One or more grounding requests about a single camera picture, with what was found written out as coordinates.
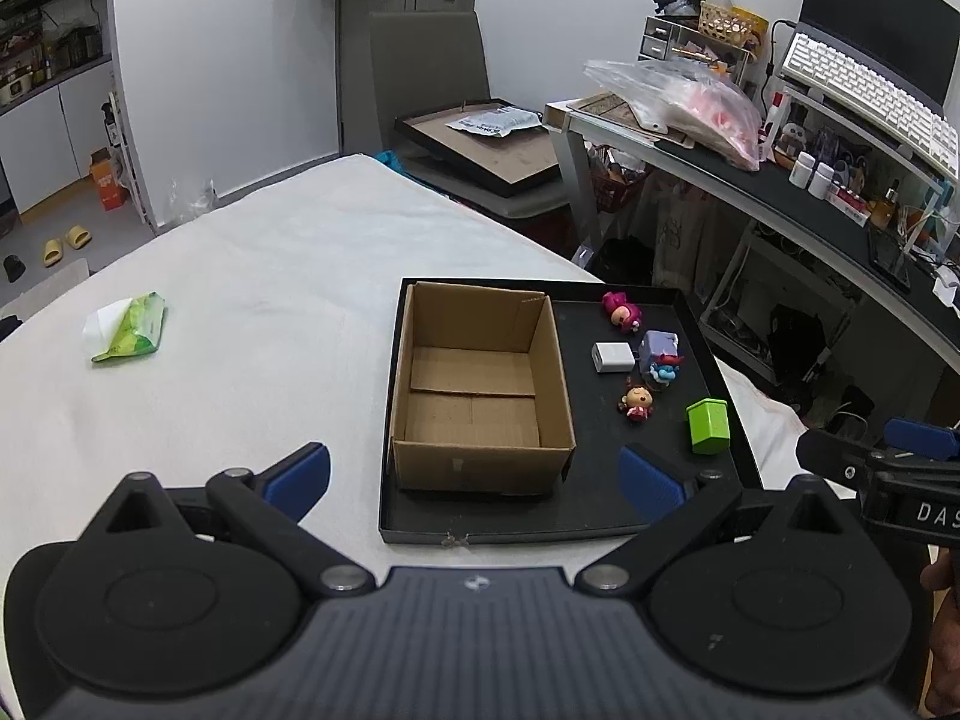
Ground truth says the brown cardboard box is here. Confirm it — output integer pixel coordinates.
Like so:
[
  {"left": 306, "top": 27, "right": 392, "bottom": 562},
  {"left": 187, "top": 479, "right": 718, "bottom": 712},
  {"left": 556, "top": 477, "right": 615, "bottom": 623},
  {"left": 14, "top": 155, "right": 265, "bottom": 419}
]
[{"left": 387, "top": 281, "right": 576, "bottom": 496}]

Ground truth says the purple block figurine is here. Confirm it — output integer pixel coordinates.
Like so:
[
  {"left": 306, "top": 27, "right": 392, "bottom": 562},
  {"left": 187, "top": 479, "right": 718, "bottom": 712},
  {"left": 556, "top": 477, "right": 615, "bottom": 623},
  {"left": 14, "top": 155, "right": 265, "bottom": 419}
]
[{"left": 638, "top": 330, "right": 683, "bottom": 392}]

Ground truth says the green tissue packet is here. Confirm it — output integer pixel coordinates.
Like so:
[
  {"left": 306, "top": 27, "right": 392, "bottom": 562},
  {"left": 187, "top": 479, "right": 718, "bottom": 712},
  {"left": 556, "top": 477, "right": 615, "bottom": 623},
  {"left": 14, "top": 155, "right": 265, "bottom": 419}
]
[{"left": 82, "top": 293, "right": 167, "bottom": 364}]

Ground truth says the black monitor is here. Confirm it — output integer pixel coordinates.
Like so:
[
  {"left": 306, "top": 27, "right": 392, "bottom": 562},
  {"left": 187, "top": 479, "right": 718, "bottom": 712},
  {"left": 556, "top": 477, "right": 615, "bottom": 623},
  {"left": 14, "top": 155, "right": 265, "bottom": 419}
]
[{"left": 797, "top": 0, "right": 958, "bottom": 112}]

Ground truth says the white keyboard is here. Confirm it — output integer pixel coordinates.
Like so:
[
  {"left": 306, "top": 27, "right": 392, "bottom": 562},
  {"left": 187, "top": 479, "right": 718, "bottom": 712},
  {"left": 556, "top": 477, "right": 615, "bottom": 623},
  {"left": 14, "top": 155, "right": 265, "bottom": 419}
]
[{"left": 781, "top": 32, "right": 958, "bottom": 179}]

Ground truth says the black curved desk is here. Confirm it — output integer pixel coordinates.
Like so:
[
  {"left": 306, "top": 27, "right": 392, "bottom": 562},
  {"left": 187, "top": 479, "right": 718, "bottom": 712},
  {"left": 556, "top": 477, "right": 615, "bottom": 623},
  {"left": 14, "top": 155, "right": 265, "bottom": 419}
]
[{"left": 544, "top": 101, "right": 960, "bottom": 369}]

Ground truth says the grey chair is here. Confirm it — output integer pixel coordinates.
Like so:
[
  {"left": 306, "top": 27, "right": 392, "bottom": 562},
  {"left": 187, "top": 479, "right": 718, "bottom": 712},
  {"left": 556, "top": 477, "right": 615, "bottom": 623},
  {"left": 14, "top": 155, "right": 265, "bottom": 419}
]
[{"left": 370, "top": 11, "right": 566, "bottom": 223}]

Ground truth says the red-haired girl figurine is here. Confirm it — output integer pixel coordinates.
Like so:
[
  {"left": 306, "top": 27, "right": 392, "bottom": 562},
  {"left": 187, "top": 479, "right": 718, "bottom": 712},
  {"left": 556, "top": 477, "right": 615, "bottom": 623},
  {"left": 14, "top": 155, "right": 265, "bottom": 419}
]
[{"left": 617, "top": 379, "right": 654, "bottom": 422}]

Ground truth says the white power adapter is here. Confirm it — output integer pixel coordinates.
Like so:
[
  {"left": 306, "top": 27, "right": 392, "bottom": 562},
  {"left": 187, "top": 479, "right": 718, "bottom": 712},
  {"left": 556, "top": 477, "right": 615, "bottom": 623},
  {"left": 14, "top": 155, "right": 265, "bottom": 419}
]
[{"left": 590, "top": 341, "right": 636, "bottom": 374}]

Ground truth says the orange box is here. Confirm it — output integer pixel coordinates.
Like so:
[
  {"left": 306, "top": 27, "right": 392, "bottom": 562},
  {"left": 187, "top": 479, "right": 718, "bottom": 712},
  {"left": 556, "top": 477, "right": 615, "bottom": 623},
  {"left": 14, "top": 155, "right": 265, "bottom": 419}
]
[{"left": 89, "top": 148, "right": 128, "bottom": 211}]

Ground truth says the black shallow tray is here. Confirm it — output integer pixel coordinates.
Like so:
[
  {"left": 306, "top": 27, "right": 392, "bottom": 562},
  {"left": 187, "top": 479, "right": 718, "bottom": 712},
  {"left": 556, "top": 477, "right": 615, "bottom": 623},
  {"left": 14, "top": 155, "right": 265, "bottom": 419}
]
[{"left": 379, "top": 280, "right": 760, "bottom": 546}]

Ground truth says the pink hooded figurine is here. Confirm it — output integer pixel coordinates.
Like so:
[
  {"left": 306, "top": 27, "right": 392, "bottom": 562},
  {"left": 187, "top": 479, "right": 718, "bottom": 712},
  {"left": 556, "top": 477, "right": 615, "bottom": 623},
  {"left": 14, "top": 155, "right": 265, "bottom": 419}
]
[{"left": 601, "top": 291, "right": 643, "bottom": 333}]

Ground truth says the yellow slipper pair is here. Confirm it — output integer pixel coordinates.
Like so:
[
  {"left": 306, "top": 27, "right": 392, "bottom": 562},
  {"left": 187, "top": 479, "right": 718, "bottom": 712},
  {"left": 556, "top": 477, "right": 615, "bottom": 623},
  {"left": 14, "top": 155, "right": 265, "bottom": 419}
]
[{"left": 43, "top": 224, "right": 93, "bottom": 268}]

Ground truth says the white cloth tablecover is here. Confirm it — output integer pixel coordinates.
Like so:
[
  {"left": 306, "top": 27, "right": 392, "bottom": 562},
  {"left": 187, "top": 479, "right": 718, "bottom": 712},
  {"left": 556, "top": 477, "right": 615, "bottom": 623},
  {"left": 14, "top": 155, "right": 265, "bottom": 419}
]
[{"left": 0, "top": 152, "right": 864, "bottom": 720}]

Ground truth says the green tin container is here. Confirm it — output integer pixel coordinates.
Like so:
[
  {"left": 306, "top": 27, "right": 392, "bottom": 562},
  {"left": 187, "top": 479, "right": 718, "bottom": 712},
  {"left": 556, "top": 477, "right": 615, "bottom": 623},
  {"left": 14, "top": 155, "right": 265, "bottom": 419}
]
[{"left": 686, "top": 398, "right": 731, "bottom": 455}]

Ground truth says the clear plastic bag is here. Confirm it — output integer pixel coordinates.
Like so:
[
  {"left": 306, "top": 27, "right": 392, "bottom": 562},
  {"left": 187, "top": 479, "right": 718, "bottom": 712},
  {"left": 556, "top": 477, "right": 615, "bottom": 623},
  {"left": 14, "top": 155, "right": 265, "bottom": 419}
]
[{"left": 584, "top": 59, "right": 761, "bottom": 172}]

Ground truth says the person's hand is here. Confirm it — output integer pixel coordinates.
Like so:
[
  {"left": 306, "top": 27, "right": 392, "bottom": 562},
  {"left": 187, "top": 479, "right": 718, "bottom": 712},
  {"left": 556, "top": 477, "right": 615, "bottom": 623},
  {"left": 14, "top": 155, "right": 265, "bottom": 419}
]
[{"left": 919, "top": 548, "right": 960, "bottom": 717}]

